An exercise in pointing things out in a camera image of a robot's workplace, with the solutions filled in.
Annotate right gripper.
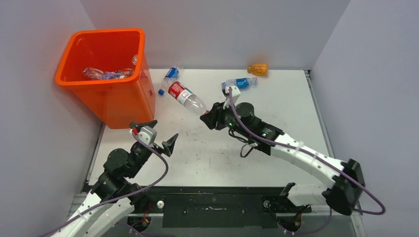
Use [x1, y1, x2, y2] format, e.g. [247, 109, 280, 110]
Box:
[202, 98, 250, 138]

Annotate red white label bottle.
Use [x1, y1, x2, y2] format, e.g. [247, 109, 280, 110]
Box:
[168, 81, 208, 116]

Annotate orange juice bottle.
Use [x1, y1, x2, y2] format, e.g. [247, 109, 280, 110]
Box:
[247, 63, 269, 77]

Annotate crushed clear water bottle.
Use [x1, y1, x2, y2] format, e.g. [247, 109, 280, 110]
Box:
[83, 67, 134, 80]

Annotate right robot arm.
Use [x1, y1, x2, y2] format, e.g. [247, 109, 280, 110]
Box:
[200, 102, 365, 216]

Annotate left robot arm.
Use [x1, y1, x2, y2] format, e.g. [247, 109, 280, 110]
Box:
[49, 120, 179, 237]

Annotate orange plastic bin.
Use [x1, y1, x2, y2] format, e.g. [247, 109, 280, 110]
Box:
[55, 28, 156, 129]

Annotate blue label bottle near bin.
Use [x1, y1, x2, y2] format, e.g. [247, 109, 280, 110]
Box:
[158, 62, 183, 96]

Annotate clear bottle inside bin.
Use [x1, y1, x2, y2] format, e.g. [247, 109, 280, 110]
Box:
[132, 54, 138, 65]

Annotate light blue crushed bottle back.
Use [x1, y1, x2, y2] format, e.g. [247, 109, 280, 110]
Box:
[221, 77, 258, 90]

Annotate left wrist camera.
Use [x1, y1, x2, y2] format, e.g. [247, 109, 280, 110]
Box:
[130, 126, 157, 146]

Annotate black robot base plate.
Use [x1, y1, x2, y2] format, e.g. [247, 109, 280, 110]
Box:
[127, 186, 311, 232]

